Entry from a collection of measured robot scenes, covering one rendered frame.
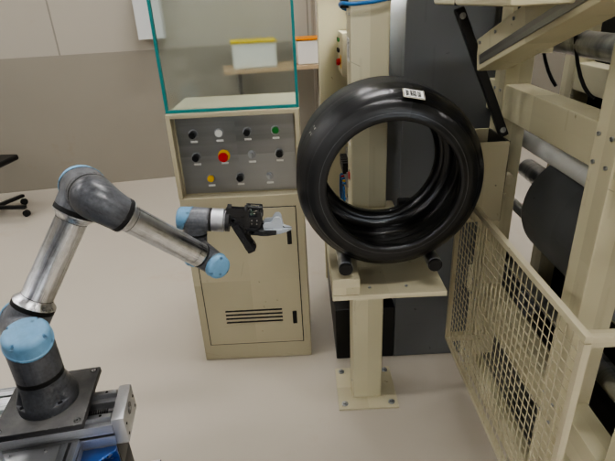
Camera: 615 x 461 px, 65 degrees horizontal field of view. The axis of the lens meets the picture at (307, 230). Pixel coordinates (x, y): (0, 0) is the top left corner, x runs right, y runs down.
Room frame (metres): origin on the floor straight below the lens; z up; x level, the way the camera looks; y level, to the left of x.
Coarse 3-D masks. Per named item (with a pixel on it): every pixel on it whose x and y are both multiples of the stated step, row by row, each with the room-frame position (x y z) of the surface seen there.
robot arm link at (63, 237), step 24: (72, 168) 1.27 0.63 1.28; (72, 216) 1.19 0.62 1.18; (48, 240) 1.18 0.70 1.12; (72, 240) 1.19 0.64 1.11; (48, 264) 1.16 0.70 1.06; (24, 288) 1.14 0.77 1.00; (48, 288) 1.14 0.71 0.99; (0, 312) 1.14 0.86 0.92; (24, 312) 1.10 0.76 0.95; (48, 312) 1.12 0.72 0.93
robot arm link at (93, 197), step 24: (72, 192) 1.16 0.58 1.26; (96, 192) 1.15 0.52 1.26; (120, 192) 1.19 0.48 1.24; (96, 216) 1.13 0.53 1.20; (120, 216) 1.14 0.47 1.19; (144, 216) 1.19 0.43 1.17; (144, 240) 1.19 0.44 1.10; (168, 240) 1.21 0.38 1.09; (192, 240) 1.27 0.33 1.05; (192, 264) 1.26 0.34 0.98; (216, 264) 1.27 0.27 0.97
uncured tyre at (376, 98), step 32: (352, 96) 1.37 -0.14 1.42; (384, 96) 1.33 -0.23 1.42; (320, 128) 1.35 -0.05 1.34; (352, 128) 1.31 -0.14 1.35; (448, 128) 1.31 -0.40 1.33; (320, 160) 1.32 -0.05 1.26; (448, 160) 1.57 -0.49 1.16; (480, 160) 1.34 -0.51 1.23; (320, 192) 1.31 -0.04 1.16; (416, 192) 1.61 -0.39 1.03; (448, 192) 1.54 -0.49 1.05; (320, 224) 1.32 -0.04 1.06; (352, 224) 1.56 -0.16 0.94; (384, 224) 1.57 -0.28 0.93; (416, 224) 1.54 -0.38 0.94; (448, 224) 1.31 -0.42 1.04; (352, 256) 1.34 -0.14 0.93; (384, 256) 1.32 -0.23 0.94; (416, 256) 1.33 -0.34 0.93
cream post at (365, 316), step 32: (352, 0) 1.69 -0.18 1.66; (352, 32) 1.69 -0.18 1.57; (384, 32) 1.69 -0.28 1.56; (352, 64) 1.69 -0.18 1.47; (384, 64) 1.69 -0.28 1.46; (384, 128) 1.69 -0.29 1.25; (352, 160) 1.69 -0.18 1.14; (384, 160) 1.69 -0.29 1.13; (352, 192) 1.69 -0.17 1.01; (384, 192) 1.69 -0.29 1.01; (352, 320) 1.69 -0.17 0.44; (352, 352) 1.69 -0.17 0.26; (352, 384) 1.70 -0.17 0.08
